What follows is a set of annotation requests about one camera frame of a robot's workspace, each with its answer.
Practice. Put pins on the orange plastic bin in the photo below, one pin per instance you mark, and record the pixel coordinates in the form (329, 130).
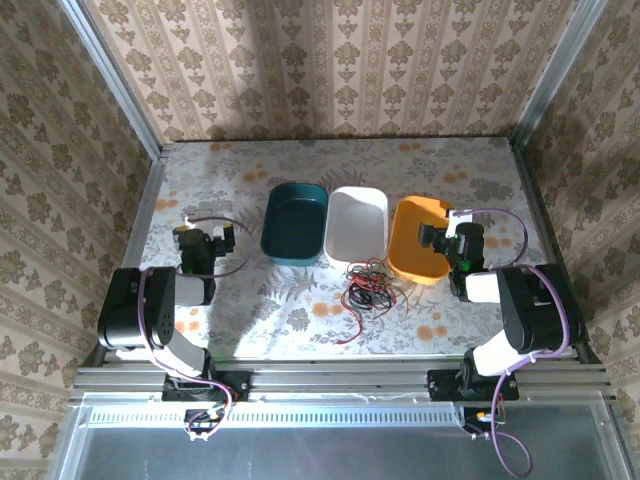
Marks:
(412, 245)

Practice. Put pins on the teal plastic bin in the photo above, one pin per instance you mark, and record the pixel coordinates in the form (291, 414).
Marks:
(295, 225)

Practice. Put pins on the white plastic bin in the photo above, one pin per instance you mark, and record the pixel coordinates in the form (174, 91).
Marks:
(356, 225)

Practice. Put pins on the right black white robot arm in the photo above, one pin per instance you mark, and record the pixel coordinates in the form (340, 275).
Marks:
(535, 310)

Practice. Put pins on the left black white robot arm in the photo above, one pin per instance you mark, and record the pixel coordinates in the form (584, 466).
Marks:
(132, 310)

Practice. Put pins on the floral patterned table mat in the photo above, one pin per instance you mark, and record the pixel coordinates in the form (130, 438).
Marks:
(310, 325)

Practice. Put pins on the small black connector board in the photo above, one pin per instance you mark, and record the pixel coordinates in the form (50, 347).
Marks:
(482, 417)
(202, 419)

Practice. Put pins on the grey metal sheet panel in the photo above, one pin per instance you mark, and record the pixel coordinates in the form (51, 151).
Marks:
(330, 455)

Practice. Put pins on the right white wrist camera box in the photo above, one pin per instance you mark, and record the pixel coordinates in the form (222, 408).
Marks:
(460, 216)

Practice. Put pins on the aluminium side rail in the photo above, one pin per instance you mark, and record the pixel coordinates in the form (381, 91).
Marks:
(537, 200)
(145, 215)

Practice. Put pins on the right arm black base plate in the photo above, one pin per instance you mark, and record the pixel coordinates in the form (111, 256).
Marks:
(442, 385)

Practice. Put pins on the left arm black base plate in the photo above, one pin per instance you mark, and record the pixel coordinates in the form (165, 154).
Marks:
(235, 387)

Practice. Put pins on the aluminium front frame rail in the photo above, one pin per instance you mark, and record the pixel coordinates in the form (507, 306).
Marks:
(340, 380)

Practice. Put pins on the aluminium frame post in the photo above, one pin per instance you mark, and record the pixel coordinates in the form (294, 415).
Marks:
(555, 75)
(115, 85)

